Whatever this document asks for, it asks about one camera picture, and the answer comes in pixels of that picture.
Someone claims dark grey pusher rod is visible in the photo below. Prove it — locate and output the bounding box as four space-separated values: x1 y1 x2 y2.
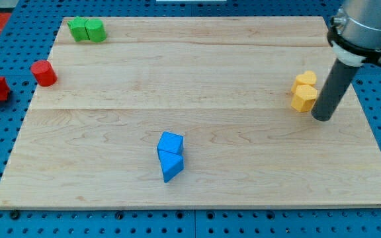
311 59 359 122

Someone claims green cylinder block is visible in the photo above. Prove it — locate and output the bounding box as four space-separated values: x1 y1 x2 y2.
85 19 106 43

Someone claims red cylinder block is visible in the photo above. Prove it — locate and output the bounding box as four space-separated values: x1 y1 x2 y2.
30 60 58 87

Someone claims green star block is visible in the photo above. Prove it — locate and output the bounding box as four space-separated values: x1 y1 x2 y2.
67 16 89 42

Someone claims yellow hexagon block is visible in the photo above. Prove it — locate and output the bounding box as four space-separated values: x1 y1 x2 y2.
291 85 318 112

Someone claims light wooden board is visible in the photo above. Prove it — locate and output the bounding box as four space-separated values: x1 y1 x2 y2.
0 17 381 210

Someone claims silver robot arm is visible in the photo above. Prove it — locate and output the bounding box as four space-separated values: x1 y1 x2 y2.
327 0 381 67

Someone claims blue cube block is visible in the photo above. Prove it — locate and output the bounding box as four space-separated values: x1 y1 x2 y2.
157 132 184 160

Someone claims blue triangle block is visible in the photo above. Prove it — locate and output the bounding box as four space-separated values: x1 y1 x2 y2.
158 151 184 183

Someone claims yellow heart block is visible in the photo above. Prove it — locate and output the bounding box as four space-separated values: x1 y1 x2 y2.
291 71 317 93

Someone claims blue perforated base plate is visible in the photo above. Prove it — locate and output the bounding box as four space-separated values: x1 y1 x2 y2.
0 0 381 237

